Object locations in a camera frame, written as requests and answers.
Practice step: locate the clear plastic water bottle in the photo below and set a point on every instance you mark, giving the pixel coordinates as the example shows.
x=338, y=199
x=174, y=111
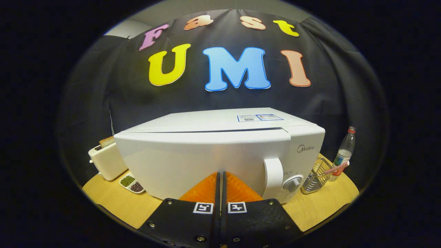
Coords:
x=344, y=155

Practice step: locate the cream toaster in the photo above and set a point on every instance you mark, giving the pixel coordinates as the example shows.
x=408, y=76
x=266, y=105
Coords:
x=108, y=162

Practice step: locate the toast slice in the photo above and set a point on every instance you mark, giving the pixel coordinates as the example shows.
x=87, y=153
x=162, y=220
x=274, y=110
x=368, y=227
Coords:
x=106, y=141

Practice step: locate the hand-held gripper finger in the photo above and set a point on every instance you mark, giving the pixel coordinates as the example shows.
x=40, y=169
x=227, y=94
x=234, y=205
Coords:
x=224, y=224
x=217, y=224

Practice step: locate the red white striped straw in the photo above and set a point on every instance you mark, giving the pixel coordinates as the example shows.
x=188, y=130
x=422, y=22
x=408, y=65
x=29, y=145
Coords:
x=336, y=168

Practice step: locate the white toaster oven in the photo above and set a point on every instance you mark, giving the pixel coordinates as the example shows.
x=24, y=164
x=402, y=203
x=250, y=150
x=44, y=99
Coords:
x=193, y=162

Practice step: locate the white divided bean dish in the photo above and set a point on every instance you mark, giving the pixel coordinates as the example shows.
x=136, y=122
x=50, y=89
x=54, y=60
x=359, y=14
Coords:
x=132, y=183

